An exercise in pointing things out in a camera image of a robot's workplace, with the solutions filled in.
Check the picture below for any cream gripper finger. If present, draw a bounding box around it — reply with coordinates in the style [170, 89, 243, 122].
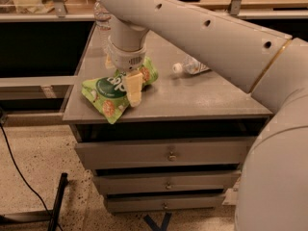
[123, 70, 142, 107]
[105, 54, 115, 69]

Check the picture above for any green rice chip bag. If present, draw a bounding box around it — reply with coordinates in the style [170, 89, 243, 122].
[82, 57, 158, 124]

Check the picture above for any pale robot arm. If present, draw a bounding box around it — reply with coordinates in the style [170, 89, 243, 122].
[101, 0, 308, 231]

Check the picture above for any upright clear water bottle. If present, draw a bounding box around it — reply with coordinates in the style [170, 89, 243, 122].
[92, 0, 112, 56]

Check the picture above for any lying bottle with white label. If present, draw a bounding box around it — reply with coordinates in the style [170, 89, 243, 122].
[172, 56, 209, 75]

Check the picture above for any grey drawer cabinet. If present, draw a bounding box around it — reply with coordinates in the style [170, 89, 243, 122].
[64, 34, 271, 201]

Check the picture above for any middle grey drawer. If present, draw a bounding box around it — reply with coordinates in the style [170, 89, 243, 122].
[93, 170, 240, 195]

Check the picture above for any grey drawer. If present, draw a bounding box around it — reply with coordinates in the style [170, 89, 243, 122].
[75, 137, 254, 169]
[104, 193, 225, 213]
[93, 170, 240, 195]

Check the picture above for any top grey drawer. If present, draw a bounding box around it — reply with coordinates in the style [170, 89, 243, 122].
[75, 137, 254, 169]

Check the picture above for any bottom grey drawer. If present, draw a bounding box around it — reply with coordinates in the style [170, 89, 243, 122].
[104, 193, 225, 213]

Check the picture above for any cardboard box with snacks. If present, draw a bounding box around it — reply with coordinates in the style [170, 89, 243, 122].
[223, 181, 240, 205]

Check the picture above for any black metal stand base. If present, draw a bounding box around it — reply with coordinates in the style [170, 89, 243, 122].
[0, 172, 68, 231]

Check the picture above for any metal shelf rail frame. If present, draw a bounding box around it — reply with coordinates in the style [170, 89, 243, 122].
[0, 0, 308, 24]

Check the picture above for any black cable on floor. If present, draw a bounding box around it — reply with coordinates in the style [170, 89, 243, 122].
[0, 121, 64, 231]

